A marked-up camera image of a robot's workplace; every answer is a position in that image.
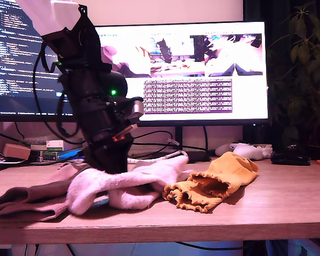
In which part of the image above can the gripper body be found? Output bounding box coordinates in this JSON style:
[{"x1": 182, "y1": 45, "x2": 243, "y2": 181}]
[{"x1": 76, "y1": 102, "x2": 138, "y2": 147}]

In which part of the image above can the white terry sock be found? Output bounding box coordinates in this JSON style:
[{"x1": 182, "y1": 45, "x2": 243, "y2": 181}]
[
  {"x1": 108, "y1": 183, "x2": 161, "y2": 210},
  {"x1": 66, "y1": 155, "x2": 194, "y2": 216}
]

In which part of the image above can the blue pouch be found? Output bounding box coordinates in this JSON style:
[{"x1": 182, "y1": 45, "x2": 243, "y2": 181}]
[{"x1": 57, "y1": 149, "x2": 84, "y2": 162}]

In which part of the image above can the white green small box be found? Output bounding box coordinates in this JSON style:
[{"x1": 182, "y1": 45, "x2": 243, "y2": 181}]
[{"x1": 45, "y1": 140, "x2": 64, "y2": 152}]

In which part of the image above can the stack of green boxes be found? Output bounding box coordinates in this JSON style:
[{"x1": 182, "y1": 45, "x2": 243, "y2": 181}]
[{"x1": 30, "y1": 150, "x2": 58, "y2": 163}]

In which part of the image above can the black monitor stand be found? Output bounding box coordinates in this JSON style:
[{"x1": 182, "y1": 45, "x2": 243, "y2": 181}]
[{"x1": 173, "y1": 125, "x2": 212, "y2": 163}]

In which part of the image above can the dark code screen monitor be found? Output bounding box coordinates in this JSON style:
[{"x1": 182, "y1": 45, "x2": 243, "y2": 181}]
[{"x1": 0, "y1": 0, "x2": 91, "y2": 123}]

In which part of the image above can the black flat device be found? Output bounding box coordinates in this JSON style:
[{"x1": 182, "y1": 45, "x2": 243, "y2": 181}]
[{"x1": 0, "y1": 156, "x2": 26, "y2": 172}]

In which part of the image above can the beige game controller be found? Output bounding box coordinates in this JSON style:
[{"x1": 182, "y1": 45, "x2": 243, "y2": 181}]
[{"x1": 214, "y1": 143, "x2": 235, "y2": 157}]

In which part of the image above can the white game controller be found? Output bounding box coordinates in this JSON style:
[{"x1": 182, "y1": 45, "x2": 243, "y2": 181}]
[{"x1": 230, "y1": 142, "x2": 265, "y2": 161}]

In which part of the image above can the white screen monitor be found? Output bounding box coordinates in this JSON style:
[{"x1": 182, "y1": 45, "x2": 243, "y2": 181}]
[{"x1": 92, "y1": 21, "x2": 270, "y2": 128}]

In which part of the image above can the small white crumpled object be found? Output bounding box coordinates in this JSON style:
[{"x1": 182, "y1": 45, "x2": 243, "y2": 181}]
[{"x1": 260, "y1": 145, "x2": 273, "y2": 158}]

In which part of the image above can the black wallet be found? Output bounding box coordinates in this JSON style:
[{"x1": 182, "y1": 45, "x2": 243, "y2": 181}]
[{"x1": 270, "y1": 150, "x2": 311, "y2": 166}]

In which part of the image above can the green houseplant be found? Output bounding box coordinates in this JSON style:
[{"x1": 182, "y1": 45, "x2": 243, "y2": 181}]
[{"x1": 266, "y1": 1, "x2": 320, "y2": 161}]

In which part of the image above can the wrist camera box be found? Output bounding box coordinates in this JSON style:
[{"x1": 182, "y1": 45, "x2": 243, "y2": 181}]
[{"x1": 125, "y1": 97, "x2": 145, "y2": 121}]

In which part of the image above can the white cable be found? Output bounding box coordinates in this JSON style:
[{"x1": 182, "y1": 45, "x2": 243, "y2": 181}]
[{"x1": 127, "y1": 150, "x2": 189, "y2": 165}]

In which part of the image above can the long black cable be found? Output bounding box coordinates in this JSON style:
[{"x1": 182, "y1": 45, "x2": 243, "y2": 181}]
[{"x1": 29, "y1": 130, "x2": 174, "y2": 165}]

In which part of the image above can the thin black cable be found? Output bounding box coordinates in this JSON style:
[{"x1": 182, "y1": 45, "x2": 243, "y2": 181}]
[{"x1": 14, "y1": 122, "x2": 25, "y2": 139}]

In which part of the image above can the black monitor cable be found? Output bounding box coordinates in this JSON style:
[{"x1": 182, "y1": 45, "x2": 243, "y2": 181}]
[{"x1": 202, "y1": 126, "x2": 211, "y2": 157}]

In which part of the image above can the black cable under table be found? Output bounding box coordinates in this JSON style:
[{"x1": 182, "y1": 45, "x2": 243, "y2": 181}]
[{"x1": 175, "y1": 241, "x2": 245, "y2": 252}]

